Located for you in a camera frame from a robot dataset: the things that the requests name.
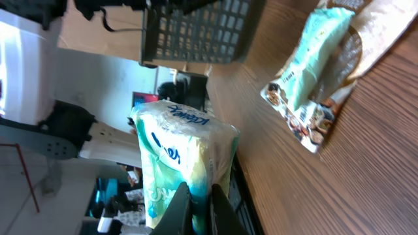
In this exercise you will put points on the grey plastic shopping basket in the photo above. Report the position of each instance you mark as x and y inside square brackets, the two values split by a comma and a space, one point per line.
[220, 32]

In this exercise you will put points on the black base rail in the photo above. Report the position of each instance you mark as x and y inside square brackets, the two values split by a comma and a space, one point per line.
[241, 201]

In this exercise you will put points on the dark background chair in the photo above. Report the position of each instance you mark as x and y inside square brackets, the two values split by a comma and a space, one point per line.
[187, 88]

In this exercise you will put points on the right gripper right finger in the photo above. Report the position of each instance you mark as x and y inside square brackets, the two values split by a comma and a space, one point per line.
[223, 220]

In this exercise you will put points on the small teal tissue pack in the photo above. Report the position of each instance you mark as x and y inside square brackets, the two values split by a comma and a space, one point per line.
[179, 144]

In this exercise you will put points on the brown nut pouch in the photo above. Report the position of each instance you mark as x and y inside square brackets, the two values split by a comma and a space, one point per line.
[374, 28]

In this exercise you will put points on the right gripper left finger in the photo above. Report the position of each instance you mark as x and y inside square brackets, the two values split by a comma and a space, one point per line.
[177, 219]

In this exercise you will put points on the red screen monitor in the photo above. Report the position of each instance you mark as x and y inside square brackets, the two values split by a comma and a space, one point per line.
[140, 98]

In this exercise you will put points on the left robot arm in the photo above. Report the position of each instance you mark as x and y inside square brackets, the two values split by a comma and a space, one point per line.
[30, 114]

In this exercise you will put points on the mint green snack packet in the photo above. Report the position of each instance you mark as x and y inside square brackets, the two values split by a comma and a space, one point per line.
[324, 29]

